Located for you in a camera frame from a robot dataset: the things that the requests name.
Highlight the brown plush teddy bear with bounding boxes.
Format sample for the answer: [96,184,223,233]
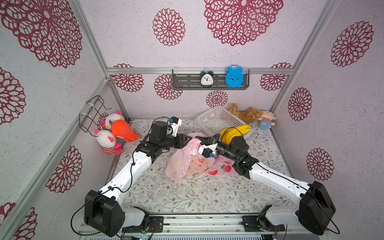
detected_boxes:
[229,104,263,125]

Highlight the white plastic lattice basket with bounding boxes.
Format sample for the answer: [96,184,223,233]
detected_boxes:
[196,106,246,136]

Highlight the grey wall shelf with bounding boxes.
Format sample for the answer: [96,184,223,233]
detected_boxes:
[172,70,250,90]

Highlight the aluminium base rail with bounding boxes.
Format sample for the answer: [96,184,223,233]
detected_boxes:
[76,212,331,240]

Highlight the dark green alarm clock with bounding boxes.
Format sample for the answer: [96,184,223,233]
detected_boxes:
[200,71,215,88]

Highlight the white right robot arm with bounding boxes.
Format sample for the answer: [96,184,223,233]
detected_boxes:
[198,135,336,236]

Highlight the black wire wall rack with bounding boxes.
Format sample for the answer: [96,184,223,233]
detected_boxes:
[78,95,112,137]

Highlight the small doll blue outfit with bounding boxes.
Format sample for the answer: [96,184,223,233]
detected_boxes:
[258,111,277,130]

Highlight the white plush toy yellow glasses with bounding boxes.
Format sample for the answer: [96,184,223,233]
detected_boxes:
[100,111,125,131]

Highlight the orange plush dinosaur toy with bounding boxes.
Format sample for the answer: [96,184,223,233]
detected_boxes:
[111,120,140,143]

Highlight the blue alarm clock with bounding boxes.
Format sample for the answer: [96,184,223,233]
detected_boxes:
[225,65,244,88]

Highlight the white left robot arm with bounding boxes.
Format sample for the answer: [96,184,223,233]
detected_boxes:
[84,117,191,237]

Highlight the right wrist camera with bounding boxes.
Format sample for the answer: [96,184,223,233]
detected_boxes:
[199,143,218,158]

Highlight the white pink striped plush toy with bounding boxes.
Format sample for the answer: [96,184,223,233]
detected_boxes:
[94,130,123,156]

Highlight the pink plastic bag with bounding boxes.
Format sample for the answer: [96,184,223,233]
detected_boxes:
[166,133,236,182]

